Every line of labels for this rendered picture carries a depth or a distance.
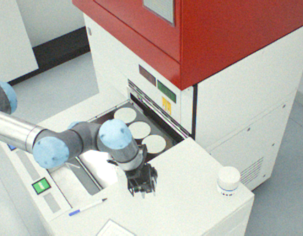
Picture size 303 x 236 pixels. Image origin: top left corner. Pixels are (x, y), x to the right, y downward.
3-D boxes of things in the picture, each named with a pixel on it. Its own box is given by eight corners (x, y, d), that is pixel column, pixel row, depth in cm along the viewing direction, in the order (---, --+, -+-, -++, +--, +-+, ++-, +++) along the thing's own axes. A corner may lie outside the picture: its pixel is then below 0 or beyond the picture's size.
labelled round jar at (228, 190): (227, 178, 132) (229, 162, 125) (241, 192, 128) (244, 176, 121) (212, 188, 129) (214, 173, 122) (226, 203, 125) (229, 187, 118)
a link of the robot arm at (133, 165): (113, 144, 106) (140, 137, 105) (118, 153, 109) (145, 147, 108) (113, 166, 101) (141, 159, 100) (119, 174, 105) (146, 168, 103)
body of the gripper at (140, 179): (133, 198, 112) (118, 178, 103) (131, 174, 118) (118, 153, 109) (157, 192, 111) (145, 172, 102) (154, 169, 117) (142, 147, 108)
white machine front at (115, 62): (98, 66, 206) (85, -1, 177) (194, 155, 158) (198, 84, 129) (93, 68, 205) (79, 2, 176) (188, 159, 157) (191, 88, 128)
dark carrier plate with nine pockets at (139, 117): (129, 102, 173) (129, 101, 173) (175, 146, 153) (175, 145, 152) (63, 136, 160) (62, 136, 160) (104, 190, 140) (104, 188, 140)
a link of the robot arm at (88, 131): (55, 126, 99) (88, 131, 94) (80, 117, 108) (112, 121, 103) (56, 153, 101) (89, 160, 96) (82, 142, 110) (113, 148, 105)
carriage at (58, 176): (55, 150, 161) (53, 145, 159) (98, 208, 140) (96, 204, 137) (39, 158, 158) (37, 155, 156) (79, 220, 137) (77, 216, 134)
